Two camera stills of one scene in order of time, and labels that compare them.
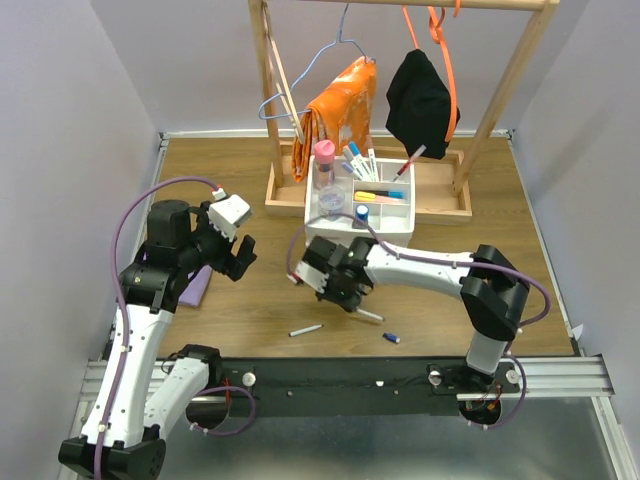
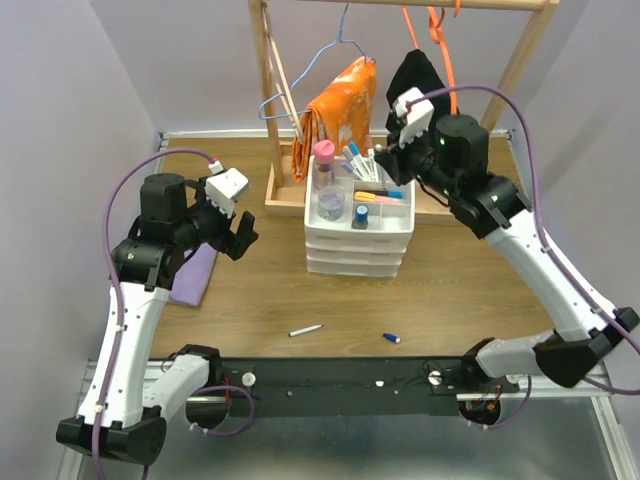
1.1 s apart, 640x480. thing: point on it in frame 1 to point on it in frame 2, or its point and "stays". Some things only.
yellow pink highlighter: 363,196 stays
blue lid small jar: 361,216 stays
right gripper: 349,303 to 391,160
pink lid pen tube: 324,164 stays
